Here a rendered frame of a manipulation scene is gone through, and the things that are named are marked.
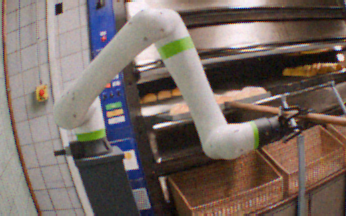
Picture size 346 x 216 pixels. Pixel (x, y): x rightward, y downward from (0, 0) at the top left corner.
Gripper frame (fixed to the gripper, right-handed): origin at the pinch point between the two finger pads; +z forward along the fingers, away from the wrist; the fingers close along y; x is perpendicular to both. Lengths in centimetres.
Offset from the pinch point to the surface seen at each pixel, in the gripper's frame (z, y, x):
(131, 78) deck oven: -36, -20, -138
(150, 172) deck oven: -36, 32, -138
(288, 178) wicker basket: 30, 49, -87
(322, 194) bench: 57, 70, -81
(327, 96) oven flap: 100, 15, -135
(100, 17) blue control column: -50, -61, -135
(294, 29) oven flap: 79, -36, -136
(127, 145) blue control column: -46, 14, -135
